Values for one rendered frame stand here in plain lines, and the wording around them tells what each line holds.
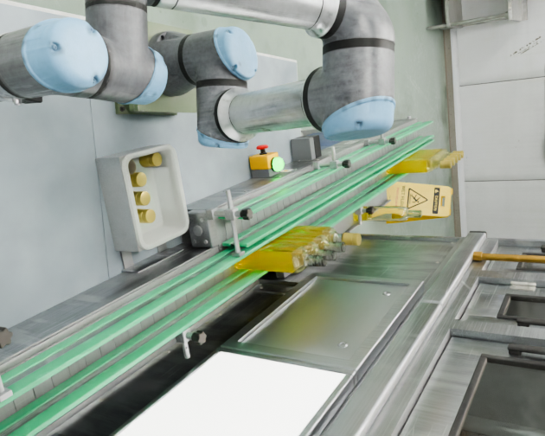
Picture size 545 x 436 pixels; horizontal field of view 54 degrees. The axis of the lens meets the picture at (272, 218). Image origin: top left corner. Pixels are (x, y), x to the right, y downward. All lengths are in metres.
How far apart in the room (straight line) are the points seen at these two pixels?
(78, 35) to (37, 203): 0.62
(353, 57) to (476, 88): 6.30
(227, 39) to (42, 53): 0.64
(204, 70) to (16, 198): 0.47
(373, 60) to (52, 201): 0.71
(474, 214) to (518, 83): 1.70
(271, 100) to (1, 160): 0.53
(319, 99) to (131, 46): 0.33
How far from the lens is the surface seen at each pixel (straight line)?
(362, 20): 0.88
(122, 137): 1.34
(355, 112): 0.86
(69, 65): 0.61
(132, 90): 0.70
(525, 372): 1.21
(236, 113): 1.12
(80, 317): 1.12
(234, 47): 1.21
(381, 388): 1.07
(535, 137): 7.12
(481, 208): 7.39
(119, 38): 0.70
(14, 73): 0.66
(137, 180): 1.28
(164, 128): 1.45
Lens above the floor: 1.74
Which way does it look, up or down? 32 degrees down
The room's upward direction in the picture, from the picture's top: 91 degrees clockwise
